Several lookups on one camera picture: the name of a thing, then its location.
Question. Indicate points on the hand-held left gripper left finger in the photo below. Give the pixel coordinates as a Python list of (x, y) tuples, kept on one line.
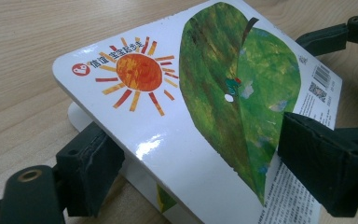
[(90, 168)]

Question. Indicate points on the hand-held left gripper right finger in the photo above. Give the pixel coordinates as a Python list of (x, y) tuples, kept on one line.
[(323, 161)]

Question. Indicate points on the white book with green leaf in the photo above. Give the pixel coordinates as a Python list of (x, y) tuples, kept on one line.
[(174, 149)]

